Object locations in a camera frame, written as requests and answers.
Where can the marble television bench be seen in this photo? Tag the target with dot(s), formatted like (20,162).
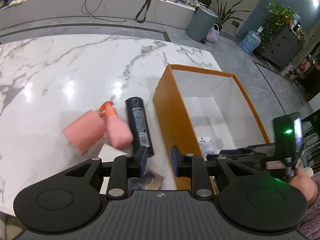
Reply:
(62,7)

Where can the woven pastel bag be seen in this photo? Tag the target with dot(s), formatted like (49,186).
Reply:
(213,33)

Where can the pink cylinder block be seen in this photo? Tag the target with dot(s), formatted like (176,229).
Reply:
(85,132)

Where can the trailing vine plant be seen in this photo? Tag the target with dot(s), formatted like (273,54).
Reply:
(277,17)

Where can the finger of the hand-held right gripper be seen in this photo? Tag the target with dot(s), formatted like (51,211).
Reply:
(257,163)
(250,150)

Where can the wall socket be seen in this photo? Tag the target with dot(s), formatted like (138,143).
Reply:
(235,23)

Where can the black cylindrical bottle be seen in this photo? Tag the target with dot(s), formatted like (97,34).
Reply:
(137,122)

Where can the orange cardboard box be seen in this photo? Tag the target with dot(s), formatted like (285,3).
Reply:
(170,120)

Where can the white peach-print pouch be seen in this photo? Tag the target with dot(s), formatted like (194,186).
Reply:
(206,147)

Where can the white box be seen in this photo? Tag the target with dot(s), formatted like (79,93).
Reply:
(112,153)

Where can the grey pedal trash can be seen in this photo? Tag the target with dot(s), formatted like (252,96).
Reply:
(201,23)

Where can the blue snack packets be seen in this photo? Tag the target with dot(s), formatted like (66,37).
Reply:
(3,1)

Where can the pink pump bottle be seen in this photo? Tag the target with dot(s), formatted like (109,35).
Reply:
(118,132)

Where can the blue water jug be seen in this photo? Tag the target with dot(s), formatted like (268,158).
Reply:
(250,42)

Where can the dark grey cabinet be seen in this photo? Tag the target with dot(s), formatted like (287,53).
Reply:
(282,45)

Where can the black metal frame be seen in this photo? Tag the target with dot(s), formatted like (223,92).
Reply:
(311,135)

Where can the tall potted plant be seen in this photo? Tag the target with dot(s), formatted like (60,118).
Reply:
(225,13)

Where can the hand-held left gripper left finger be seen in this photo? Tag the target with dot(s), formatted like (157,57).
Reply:
(143,160)

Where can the loose papers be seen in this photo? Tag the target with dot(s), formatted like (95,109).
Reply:
(13,2)

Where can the dark printed packet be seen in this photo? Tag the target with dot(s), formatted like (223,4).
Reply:
(150,180)

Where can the person's right hand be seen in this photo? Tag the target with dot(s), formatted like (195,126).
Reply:
(303,185)

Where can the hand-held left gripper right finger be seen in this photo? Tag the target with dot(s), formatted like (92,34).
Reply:
(175,161)

